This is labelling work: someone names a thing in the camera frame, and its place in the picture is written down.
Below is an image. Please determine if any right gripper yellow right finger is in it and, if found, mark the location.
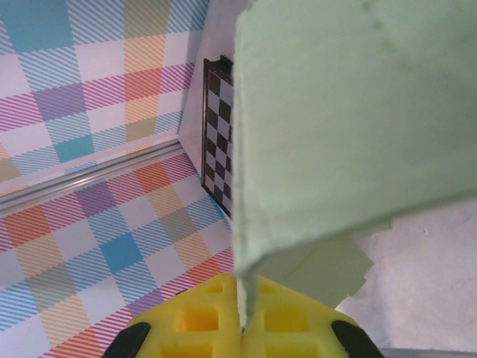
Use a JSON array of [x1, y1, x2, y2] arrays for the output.
[[244, 274, 385, 358]]

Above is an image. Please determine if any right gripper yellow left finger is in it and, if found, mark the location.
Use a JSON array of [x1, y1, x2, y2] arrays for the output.
[[106, 273, 245, 358]]

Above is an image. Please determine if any green paper box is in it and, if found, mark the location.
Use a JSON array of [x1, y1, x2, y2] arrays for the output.
[[230, 0, 477, 333]]

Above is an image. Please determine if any black grey checkerboard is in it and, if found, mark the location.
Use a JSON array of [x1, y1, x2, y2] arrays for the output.
[[200, 54, 236, 221]]

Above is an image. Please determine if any aluminium corner post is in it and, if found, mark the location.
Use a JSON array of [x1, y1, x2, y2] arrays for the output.
[[0, 138, 184, 218]]

